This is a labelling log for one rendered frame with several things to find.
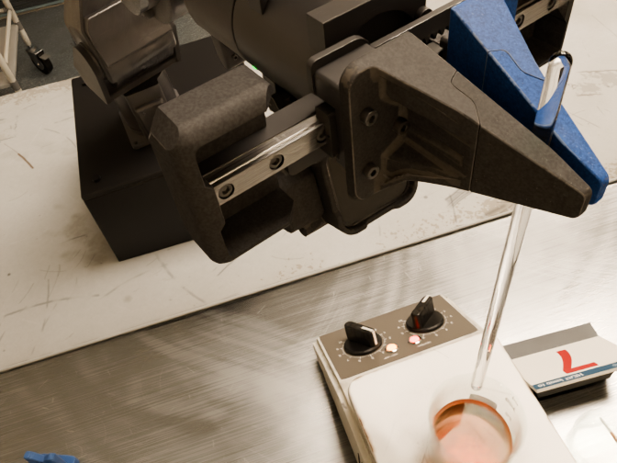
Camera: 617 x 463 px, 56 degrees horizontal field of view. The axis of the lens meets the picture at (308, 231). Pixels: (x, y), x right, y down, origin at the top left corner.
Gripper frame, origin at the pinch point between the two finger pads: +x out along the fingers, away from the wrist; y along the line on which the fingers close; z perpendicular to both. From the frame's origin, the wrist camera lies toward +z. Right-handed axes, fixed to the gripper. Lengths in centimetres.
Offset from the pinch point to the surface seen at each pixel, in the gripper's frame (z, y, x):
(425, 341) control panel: 28.6, -5.3, -7.1
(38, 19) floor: 122, -27, -294
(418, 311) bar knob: 27.9, -6.5, -9.2
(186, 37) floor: 123, -73, -223
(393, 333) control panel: 29.9, -4.3, -9.8
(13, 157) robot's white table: 34, 14, -63
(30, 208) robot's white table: 34, 15, -52
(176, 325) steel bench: 34.6, 9.3, -26.1
